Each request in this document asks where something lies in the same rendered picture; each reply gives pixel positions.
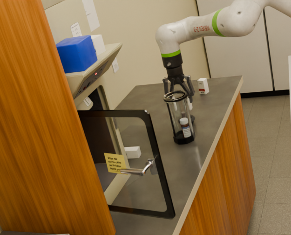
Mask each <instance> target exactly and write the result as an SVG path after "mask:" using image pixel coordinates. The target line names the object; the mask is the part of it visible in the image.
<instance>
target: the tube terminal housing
mask: <svg viewBox="0 0 291 235"><path fill-rule="evenodd" d="M44 11H45V14H46V17H47V20H48V23H49V26H50V29H51V32H52V35H53V38H54V42H55V44H57V43H59V42H61V41H62V40H64V39H66V38H72V37H73V35H72V32H71V29H70V26H71V25H73V24H74V23H76V22H79V25H80V29H81V33H82V36H84V35H92V33H91V30H90V26H89V23H88V19H87V16H86V12H85V9H84V5H83V2H82V0H63V1H61V2H59V3H57V4H55V5H53V6H51V7H49V8H47V9H45V10H44ZM96 88H97V89H98V92H99V95H100V99H101V102H102V106H103V109H104V110H114V108H113V106H112V102H111V99H110V95H109V92H108V88H107V85H106V81H105V78H104V75H102V76H101V77H99V78H98V79H97V80H96V81H95V82H94V83H93V84H91V85H90V86H89V87H88V88H87V89H86V90H85V91H84V92H82V93H81V94H80V95H79V96H78V97H77V98H76V99H75V100H74V103H75V106H78V105H79V104H80V103H81V102H82V101H83V100H84V99H85V98H86V97H87V96H88V95H90V94H91V93H92V92H93V91H94V90H95V89H96Z"/></svg>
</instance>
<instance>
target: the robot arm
mask: <svg viewBox="0 0 291 235"><path fill-rule="evenodd" d="M266 6H270V7H272V8H274V9H276V10H278V11H280V12H282V13H284V14H285V15H287V16H289V17H291V0H234V1H233V3H232V4H231V6H228V7H225V8H222V9H220V10H217V11H215V12H213V13H211V14H208V15H205V16H190V17H187V18H185V19H183V20H180V21H176V22H173V23H169V24H164V25H162V26H160V27H159V28H158V29H157V31H156V34H155V38H156V42H157V44H158V46H159V49H160V52H161V56H162V62H163V66H164V67H165V68H166V71H167V74H168V77H167V78H163V80H162V81H163V83H164V93H165V95H166V94H167V93H168V92H169V89H168V80H169V81H170V82H171V85H170V92H172V91H174V86H175V85H176V84H179V85H181V86H182V88H183V89H184V91H186V92H187V95H188V97H187V100H188V105H189V110H190V111H191V110H192V108H193V107H192V102H193V99H192V96H194V94H195V91H194V88H193V85H192V82H191V79H190V75H188V76H185V75H184V73H183V69H182V63H183V60H182V55H181V51H180V44H181V43H183V42H186V41H191V40H195V39H197V38H200V37H204V36H220V37H242V36H246V35H248V34H249V33H251V32H252V31H253V29H254V28H255V26H256V24H257V21H258V19H259V17H260V15H261V12H262V11H263V9H264V8H265V7H266ZM184 78H185V80H187V84H188V87H189V89H188V87H187V86H186V84H185V82H184Z"/></svg>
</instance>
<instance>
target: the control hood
mask: <svg viewBox="0 0 291 235"><path fill-rule="evenodd" d="M122 45H123V44H122V43H121V42H120V43H113V44H107V45H104V46H105V49H106V51H105V52H103V53H101V54H100V55H98V56H97V59H98V60H97V61H96V62H95V63H94V64H93V65H91V66H90V67H89V68H88V69H86V70H85V71H81V72H73V73H65V75H66V78H67V81H68V84H69V87H70V91H71V94H72V97H73V100H74V99H75V96H76V95H77V93H78V91H79V89H80V88H81V86H82V84H83V82H84V81H85V80H86V79H87V78H88V77H90V76H91V75H92V74H93V73H94V72H96V71H97V70H98V69H99V68H100V67H101V66H102V65H104V64H105V63H106V62H107V61H108V63H107V65H106V66H105V68H104V70H103V72H102V73H101V75H100V77H101V76H102V75H103V74H104V73H105V72H106V71H107V70H108V69H109V68H110V66H111V64H112V62H113V61H114V59H115V58H116V56H117V54H118V53H119V51H120V49H121V47H122Z"/></svg>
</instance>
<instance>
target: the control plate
mask: <svg viewBox="0 0 291 235"><path fill-rule="evenodd" d="M107 63H108V61H107V62H106V63H105V64H104V65H102V66H101V67H100V68H99V69H98V70H97V71H96V72H94V73H93V74H92V75H91V76H90V77H88V78H87V79H86V80H85V81H84V82H83V84H82V86H81V88H80V89H79V91H78V93H77V95H76V96H75V98H77V97H78V96H79V95H80V94H81V93H82V92H83V91H84V90H83V89H84V87H86V88H88V87H89V86H90V85H91V84H92V83H93V82H94V81H96V80H97V79H98V78H99V77H98V75H99V76H100V75H101V73H102V72H103V70H104V68H105V66H106V65H107ZM101 68H102V70H101ZM96 73H97V74H96ZM95 74H96V75H95ZM95 78H97V79H95ZM92 80H93V82H92ZM90 81H91V83H90V84H89V86H88V87H87V85H88V83H89V82H90ZM86 88H85V89H86ZM80 91H81V92H80ZM79 92H80V93H79Z"/></svg>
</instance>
